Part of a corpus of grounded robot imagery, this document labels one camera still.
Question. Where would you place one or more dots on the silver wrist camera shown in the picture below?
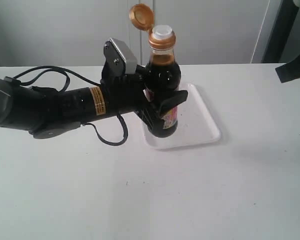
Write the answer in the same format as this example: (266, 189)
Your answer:
(119, 57)

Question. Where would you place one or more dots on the dark soy sauce bottle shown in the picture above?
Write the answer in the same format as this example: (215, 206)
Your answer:
(163, 72)

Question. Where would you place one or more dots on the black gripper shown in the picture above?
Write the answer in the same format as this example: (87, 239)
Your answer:
(125, 94)

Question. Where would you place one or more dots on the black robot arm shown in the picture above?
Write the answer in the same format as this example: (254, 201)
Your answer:
(46, 112)

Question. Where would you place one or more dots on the white plastic tray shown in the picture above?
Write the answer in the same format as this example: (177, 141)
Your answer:
(196, 125)

